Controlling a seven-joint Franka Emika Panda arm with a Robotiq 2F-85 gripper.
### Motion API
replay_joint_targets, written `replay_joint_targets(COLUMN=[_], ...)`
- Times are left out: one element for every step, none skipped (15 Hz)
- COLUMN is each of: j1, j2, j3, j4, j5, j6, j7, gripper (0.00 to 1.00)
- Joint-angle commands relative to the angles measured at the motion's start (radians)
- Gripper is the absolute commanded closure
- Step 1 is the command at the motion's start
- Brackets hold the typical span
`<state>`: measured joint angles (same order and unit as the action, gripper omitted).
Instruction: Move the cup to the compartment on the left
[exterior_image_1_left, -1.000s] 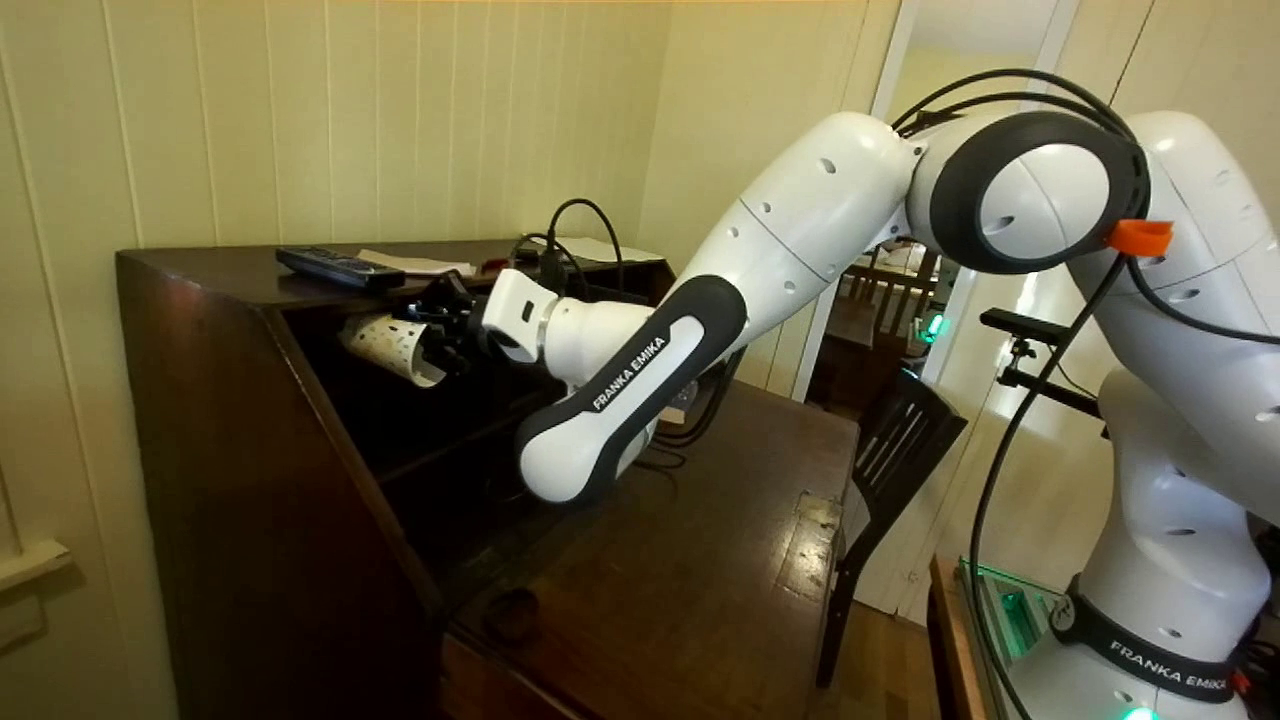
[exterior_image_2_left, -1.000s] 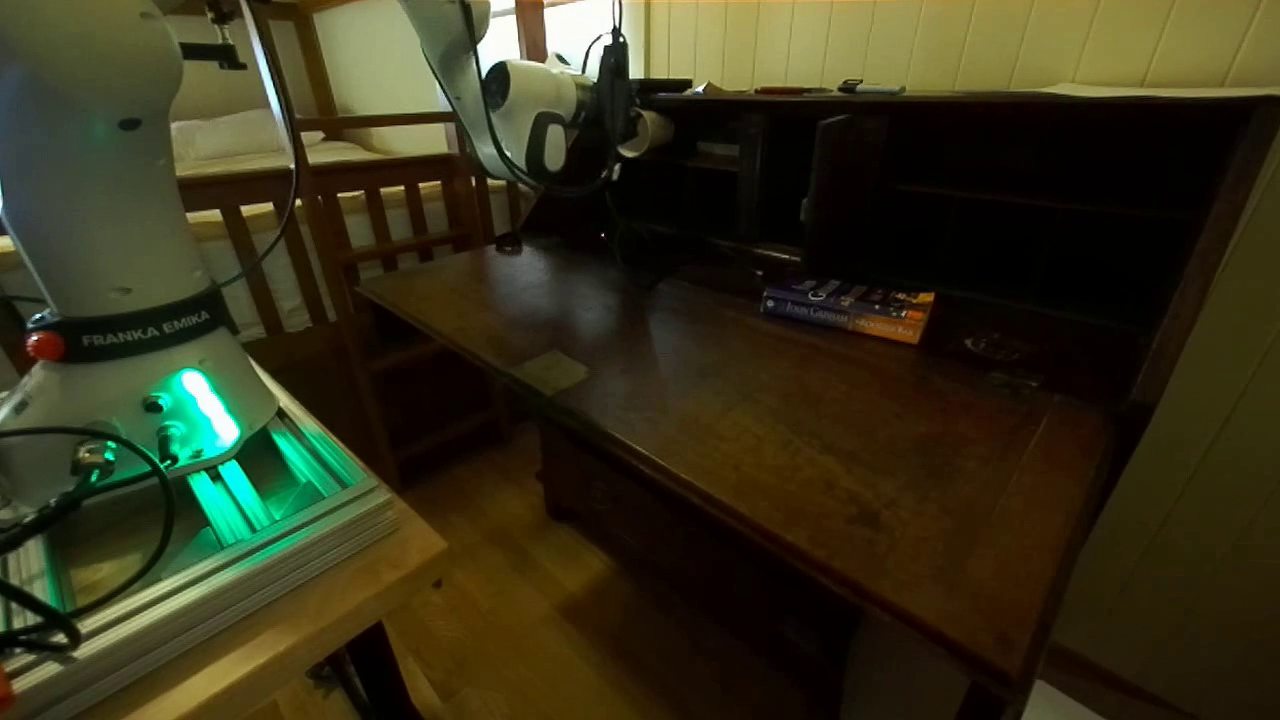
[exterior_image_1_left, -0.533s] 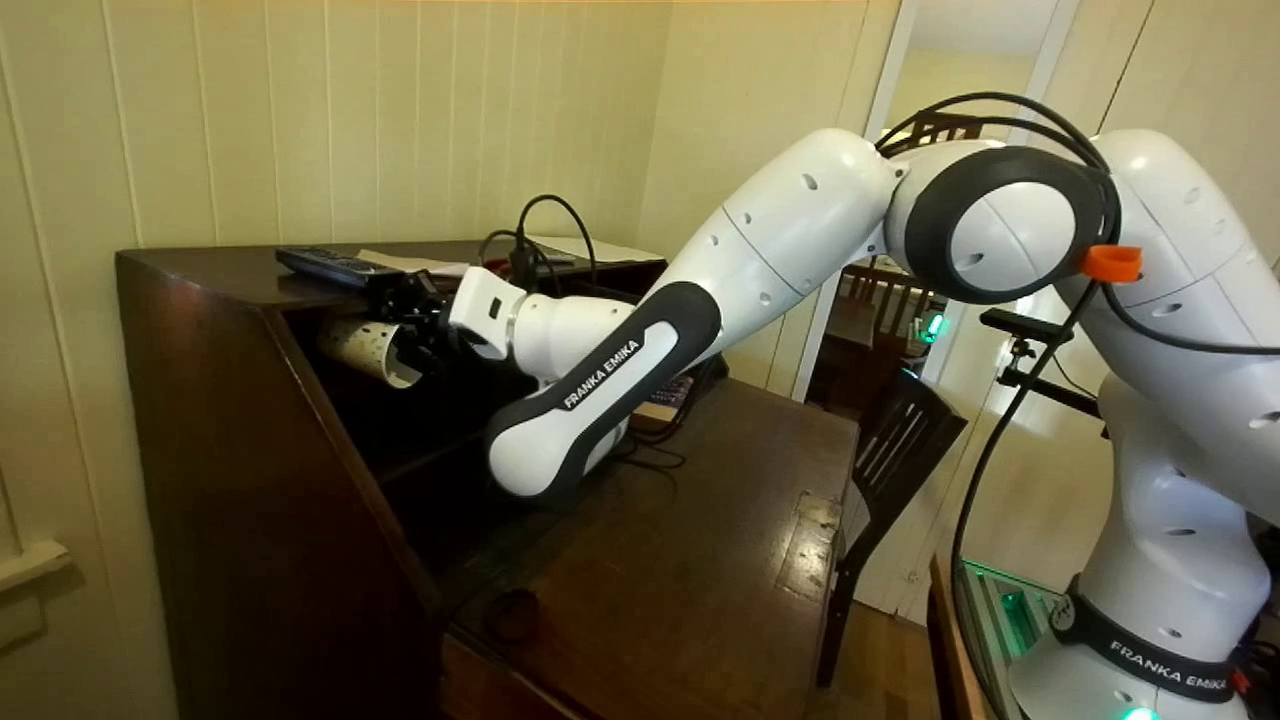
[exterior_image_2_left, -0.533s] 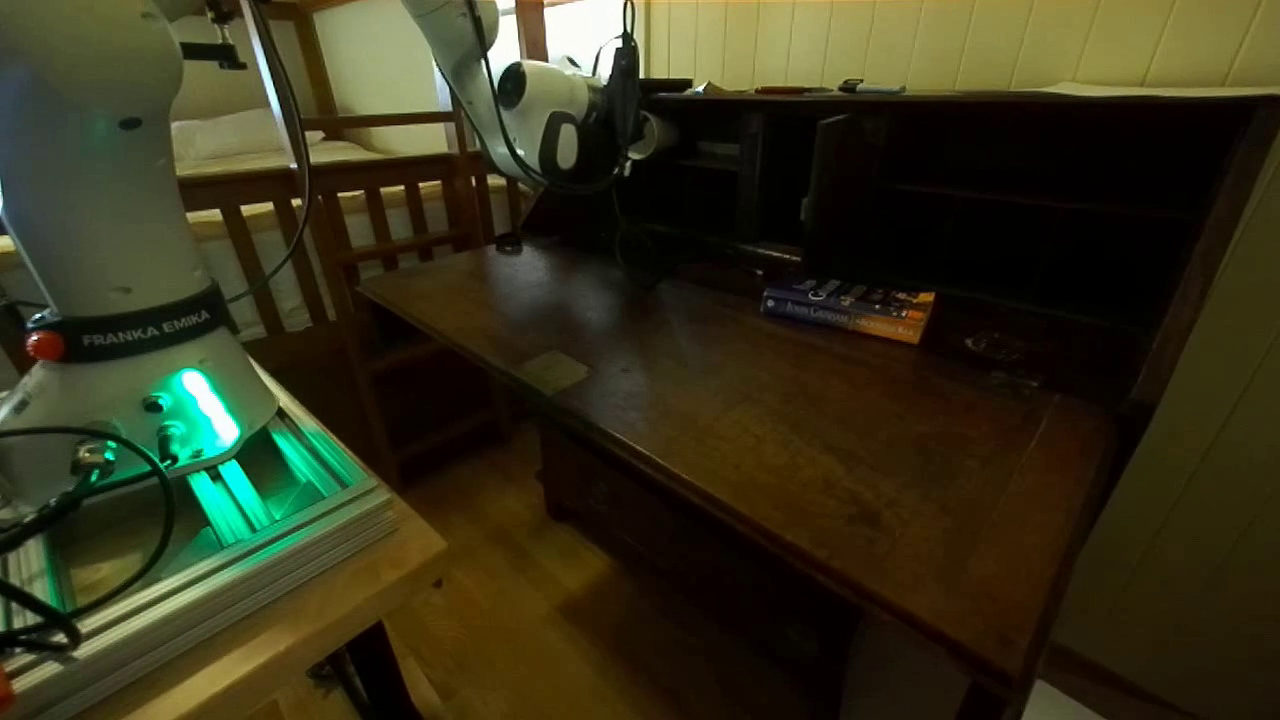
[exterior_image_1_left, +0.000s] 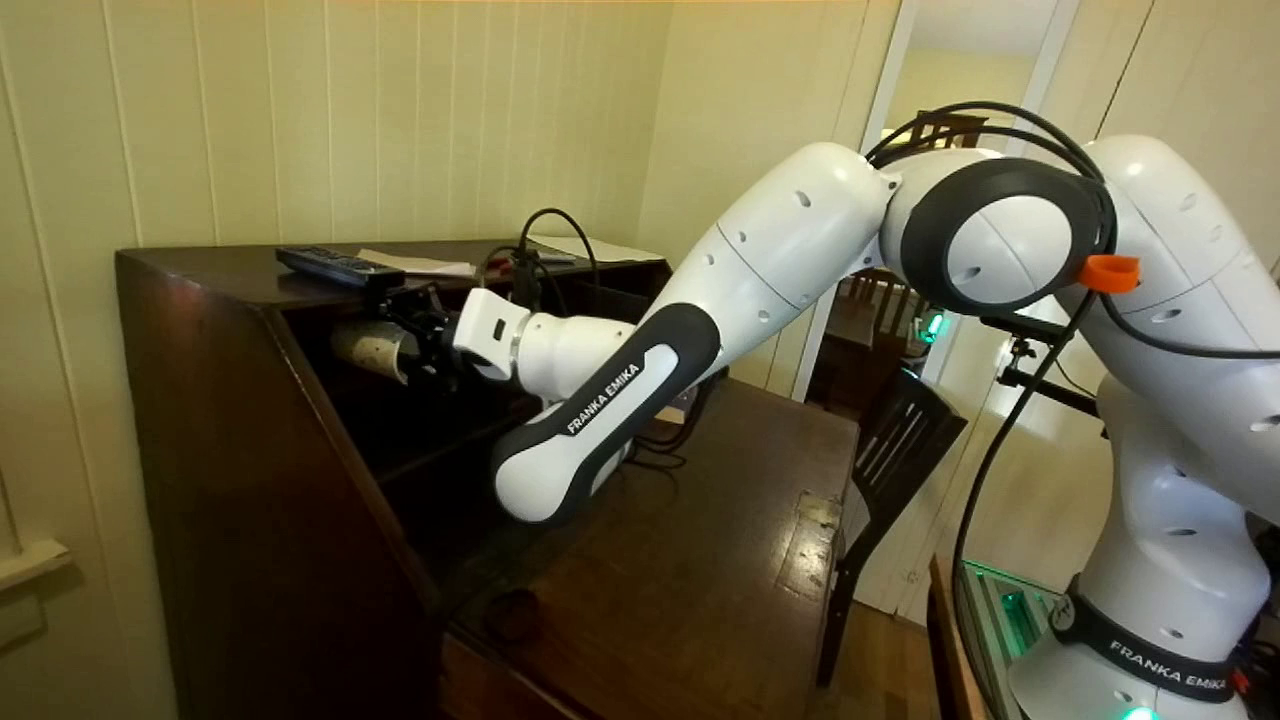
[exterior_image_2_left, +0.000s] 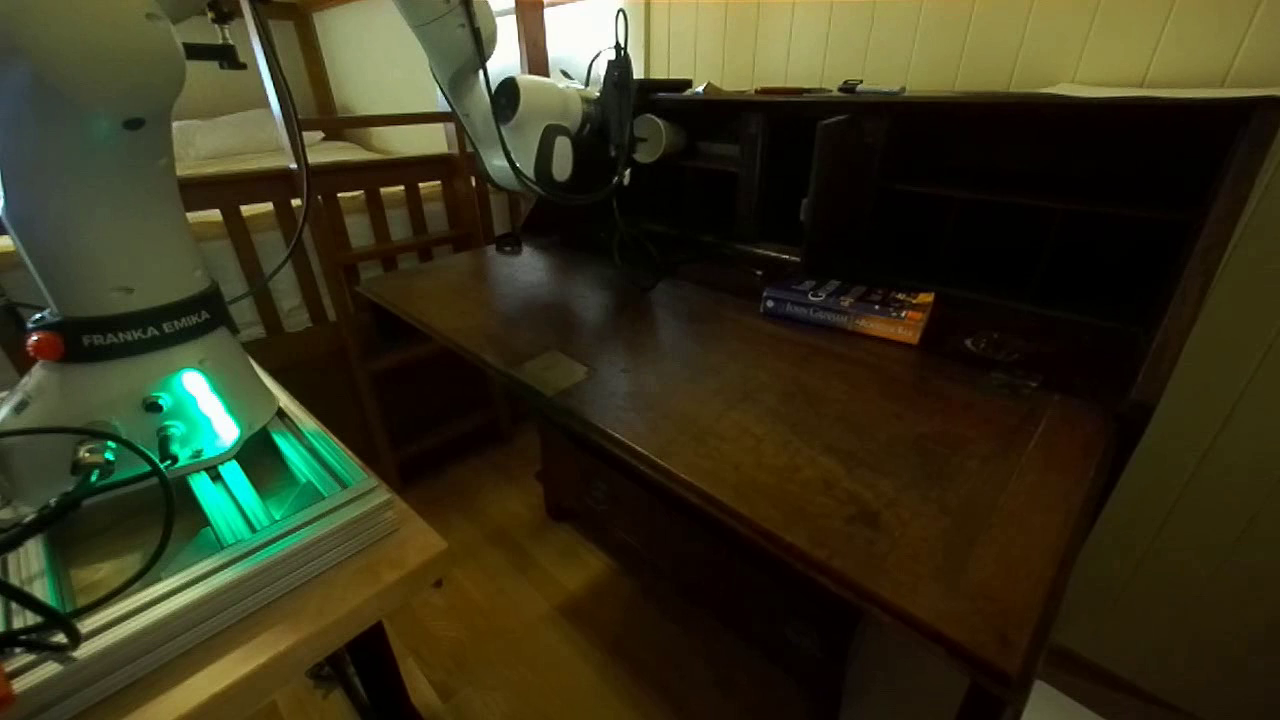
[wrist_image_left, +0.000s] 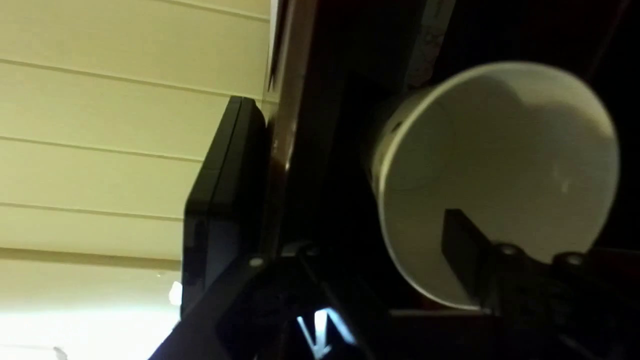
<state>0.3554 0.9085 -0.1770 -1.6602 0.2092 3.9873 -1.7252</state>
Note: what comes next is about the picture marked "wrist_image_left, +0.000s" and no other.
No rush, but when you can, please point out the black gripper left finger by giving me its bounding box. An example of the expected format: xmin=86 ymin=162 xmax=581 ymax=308
xmin=148 ymin=240 xmax=396 ymax=360

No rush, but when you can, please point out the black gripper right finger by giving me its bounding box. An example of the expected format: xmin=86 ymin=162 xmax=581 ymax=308
xmin=441 ymin=208 xmax=640 ymax=360

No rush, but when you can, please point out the white speckled paper cup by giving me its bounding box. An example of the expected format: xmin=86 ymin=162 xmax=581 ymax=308
xmin=367 ymin=60 xmax=622 ymax=312

